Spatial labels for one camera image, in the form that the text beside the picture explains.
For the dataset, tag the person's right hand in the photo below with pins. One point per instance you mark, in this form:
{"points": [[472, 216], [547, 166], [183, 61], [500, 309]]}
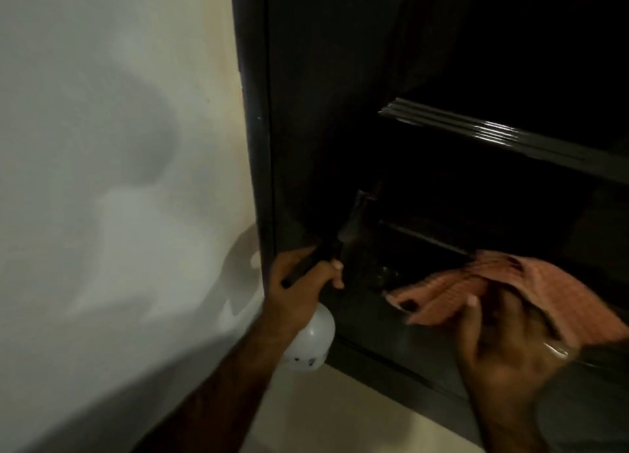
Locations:
{"points": [[511, 359]]}

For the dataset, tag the black wooden door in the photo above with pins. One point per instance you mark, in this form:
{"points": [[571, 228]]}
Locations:
{"points": [[442, 49]]}

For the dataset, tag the person's left hand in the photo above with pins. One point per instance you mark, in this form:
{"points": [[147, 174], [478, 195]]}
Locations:
{"points": [[295, 300]]}

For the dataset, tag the person's left forearm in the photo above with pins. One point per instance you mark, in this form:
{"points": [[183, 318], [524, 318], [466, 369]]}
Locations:
{"points": [[221, 398]]}

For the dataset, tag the orange checked cloth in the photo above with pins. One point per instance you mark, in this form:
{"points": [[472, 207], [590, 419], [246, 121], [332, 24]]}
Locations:
{"points": [[565, 295]]}

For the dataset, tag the white spray bottle black trigger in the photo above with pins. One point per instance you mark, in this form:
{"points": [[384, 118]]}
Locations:
{"points": [[312, 344]]}

